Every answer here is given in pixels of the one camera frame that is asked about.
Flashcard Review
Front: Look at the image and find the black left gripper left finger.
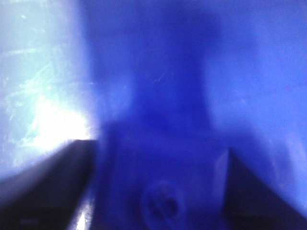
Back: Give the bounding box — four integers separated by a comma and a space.
0, 140, 96, 230

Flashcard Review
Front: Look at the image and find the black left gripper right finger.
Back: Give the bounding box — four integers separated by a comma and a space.
223, 149, 307, 230

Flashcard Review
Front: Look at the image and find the blue bottle-shaped part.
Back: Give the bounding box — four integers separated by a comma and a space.
91, 12, 228, 230

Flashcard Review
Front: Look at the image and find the blue destination bin left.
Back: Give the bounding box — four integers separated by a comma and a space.
0, 0, 307, 230

